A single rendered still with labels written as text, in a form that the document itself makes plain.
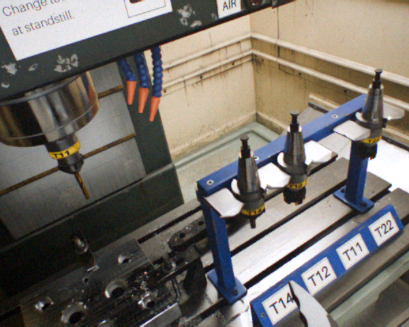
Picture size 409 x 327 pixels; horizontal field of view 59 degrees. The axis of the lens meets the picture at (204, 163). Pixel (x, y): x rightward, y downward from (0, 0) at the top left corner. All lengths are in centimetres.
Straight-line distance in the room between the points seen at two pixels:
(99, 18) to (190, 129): 143
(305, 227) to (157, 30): 75
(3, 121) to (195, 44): 121
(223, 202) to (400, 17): 85
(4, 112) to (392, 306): 99
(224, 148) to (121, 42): 153
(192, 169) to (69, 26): 146
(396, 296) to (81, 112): 93
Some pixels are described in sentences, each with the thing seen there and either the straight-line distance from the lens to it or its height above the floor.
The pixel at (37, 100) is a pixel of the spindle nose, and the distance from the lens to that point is 51.
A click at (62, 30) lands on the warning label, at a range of 36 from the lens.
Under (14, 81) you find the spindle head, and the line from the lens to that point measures 37.
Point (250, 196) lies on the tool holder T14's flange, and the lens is 64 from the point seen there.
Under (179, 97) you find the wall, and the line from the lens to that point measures 168.
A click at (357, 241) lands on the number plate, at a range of 95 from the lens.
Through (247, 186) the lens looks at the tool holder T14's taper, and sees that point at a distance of 64.
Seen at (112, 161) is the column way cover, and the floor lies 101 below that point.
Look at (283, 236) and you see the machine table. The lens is 100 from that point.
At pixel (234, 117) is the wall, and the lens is 191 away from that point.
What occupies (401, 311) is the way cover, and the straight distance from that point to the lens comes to 112.
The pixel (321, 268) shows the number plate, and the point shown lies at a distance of 89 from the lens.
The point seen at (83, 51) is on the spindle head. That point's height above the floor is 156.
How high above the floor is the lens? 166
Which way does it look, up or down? 37 degrees down
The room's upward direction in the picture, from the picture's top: 11 degrees counter-clockwise
